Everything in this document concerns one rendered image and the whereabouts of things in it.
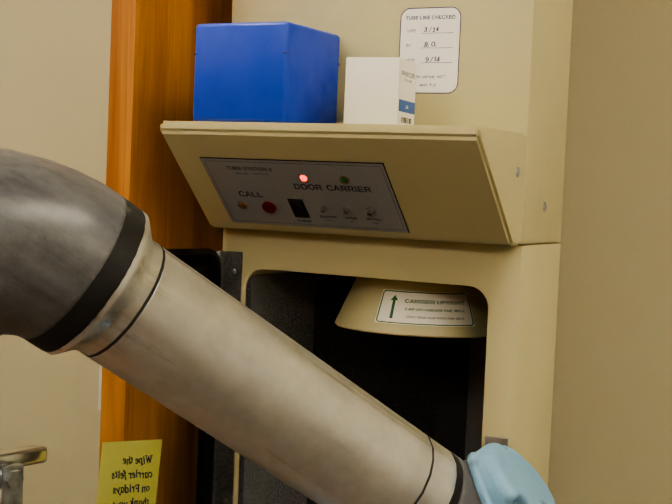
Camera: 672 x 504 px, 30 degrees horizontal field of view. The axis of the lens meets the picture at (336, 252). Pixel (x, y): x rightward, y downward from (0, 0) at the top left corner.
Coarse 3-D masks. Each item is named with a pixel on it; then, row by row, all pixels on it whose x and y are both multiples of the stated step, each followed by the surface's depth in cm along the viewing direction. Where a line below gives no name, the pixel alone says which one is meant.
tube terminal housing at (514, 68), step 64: (256, 0) 125; (320, 0) 121; (384, 0) 118; (448, 0) 115; (512, 0) 112; (512, 64) 112; (512, 128) 112; (256, 256) 126; (320, 256) 122; (384, 256) 119; (448, 256) 116; (512, 256) 113; (512, 320) 113; (512, 384) 113; (512, 448) 113
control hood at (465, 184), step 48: (192, 144) 116; (240, 144) 114; (288, 144) 111; (336, 144) 109; (384, 144) 106; (432, 144) 104; (480, 144) 103; (432, 192) 109; (480, 192) 106; (432, 240) 114; (480, 240) 111
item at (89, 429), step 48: (0, 336) 105; (0, 384) 105; (48, 384) 109; (96, 384) 114; (0, 432) 106; (48, 432) 110; (96, 432) 114; (144, 432) 119; (192, 432) 124; (48, 480) 110; (96, 480) 114; (144, 480) 119; (192, 480) 124
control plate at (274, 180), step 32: (224, 160) 116; (256, 160) 114; (288, 160) 113; (224, 192) 120; (256, 192) 118; (288, 192) 116; (320, 192) 114; (352, 192) 113; (384, 192) 111; (288, 224) 120; (320, 224) 118; (352, 224) 116; (384, 224) 114
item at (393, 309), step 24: (360, 288) 125; (384, 288) 122; (408, 288) 121; (432, 288) 121; (456, 288) 122; (360, 312) 123; (384, 312) 121; (408, 312) 120; (432, 312) 120; (456, 312) 121; (480, 312) 122; (432, 336) 119; (456, 336) 120; (480, 336) 121
